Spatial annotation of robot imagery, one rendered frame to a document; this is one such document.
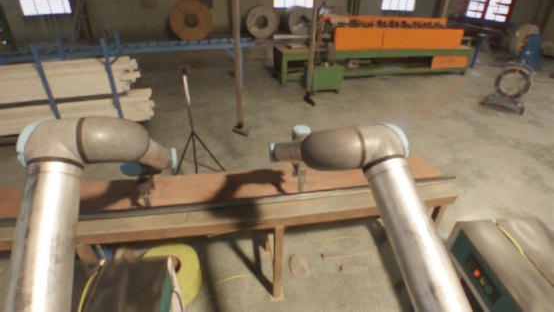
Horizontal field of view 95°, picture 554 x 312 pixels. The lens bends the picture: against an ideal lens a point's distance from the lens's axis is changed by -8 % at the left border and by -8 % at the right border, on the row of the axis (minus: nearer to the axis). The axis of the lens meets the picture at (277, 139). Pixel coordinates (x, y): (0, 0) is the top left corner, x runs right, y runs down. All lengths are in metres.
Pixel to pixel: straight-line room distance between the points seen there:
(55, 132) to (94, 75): 3.38
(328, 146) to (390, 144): 0.16
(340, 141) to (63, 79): 3.88
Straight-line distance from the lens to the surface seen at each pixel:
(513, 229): 2.09
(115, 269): 1.57
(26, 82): 4.45
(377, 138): 0.75
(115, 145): 0.74
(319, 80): 5.42
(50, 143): 0.76
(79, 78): 4.20
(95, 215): 1.77
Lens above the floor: 1.89
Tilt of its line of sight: 29 degrees down
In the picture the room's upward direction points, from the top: 1 degrees clockwise
